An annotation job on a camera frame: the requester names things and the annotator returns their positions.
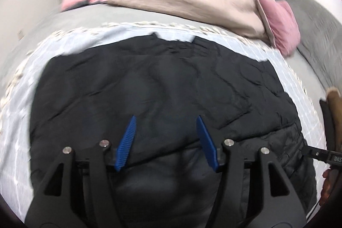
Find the pink pillow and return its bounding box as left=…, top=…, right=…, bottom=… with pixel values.
left=258, top=0, right=301, bottom=57

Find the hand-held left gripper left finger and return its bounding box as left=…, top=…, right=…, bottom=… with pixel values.
left=25, top=115, right=137, bottom=228

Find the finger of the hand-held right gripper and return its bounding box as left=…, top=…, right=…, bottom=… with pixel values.
left=303, top=146, right=332, bottom=164

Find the person's right hand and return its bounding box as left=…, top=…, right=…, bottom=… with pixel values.
left=319, top=169, right=333, bottom=207

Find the grey quilted headboard cushion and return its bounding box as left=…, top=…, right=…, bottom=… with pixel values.
left=267, top=0, right=342, bottom=95

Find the black puffer jacket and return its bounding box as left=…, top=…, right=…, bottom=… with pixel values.
left=29, top=32, right=317, bottom=228

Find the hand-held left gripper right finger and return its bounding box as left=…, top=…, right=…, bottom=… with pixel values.
left=196, top=115, right=306, bottom=228

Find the grey checked fringed blanket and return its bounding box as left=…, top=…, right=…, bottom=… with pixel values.
left=0, top=20, right=325, bottom=220

